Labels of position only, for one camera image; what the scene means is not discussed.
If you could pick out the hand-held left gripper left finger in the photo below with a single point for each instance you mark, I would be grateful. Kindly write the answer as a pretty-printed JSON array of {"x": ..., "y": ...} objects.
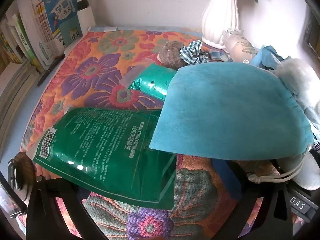
[{"x": 42, "y": 200}]

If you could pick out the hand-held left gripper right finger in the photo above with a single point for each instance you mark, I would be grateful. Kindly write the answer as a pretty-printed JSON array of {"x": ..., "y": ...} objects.
[{"x": 228, "y": 180}]

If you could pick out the large green cotton swab packet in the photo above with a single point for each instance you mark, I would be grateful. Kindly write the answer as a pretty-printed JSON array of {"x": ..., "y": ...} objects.
[{"x": 100, "y": 150}]

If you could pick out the white plush toy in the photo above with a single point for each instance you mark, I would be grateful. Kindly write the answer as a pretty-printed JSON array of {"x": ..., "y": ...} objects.
[{"x": 297, "y": 77}]

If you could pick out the blue face mask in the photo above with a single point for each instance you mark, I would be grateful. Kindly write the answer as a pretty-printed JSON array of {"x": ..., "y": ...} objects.
[{"x": 265, "y": 57}]

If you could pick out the brown fuzzy hair accessory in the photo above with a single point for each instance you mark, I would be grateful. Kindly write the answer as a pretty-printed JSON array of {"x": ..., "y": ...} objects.
[{"x": 25, "y": 170}]

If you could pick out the small blue square packet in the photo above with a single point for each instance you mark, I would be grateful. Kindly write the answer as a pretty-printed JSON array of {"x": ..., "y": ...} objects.
[{"x": 218, "y": 56}]

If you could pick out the small green foil packet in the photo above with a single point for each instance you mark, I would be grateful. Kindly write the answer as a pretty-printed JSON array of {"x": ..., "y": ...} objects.
[{"x": 153, "y": 80}]

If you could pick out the black pen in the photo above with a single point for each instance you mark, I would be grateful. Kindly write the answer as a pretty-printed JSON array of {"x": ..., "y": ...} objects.
[{"x": 47, "y": 73}]

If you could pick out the checkered scrunchie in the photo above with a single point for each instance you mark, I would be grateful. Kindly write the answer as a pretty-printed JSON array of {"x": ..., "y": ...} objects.
[{"x": 193, "y": 52}]

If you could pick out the curly brown scrunchie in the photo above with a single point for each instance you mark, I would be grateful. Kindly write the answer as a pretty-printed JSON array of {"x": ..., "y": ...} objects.
[{"x": 172, "y": 53}]

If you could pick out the floral quilted blanket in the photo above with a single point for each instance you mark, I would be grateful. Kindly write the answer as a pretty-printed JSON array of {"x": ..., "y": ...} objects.
[{"x": 95, "y": 67}]

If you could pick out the white ribbed vase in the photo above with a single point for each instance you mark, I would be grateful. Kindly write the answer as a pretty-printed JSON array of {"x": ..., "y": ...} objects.
[{"x": 220, "y": 17}]

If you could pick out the row of books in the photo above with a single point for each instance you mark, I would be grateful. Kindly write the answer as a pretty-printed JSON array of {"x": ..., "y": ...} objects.
[{"x": 37, "y": 30}]

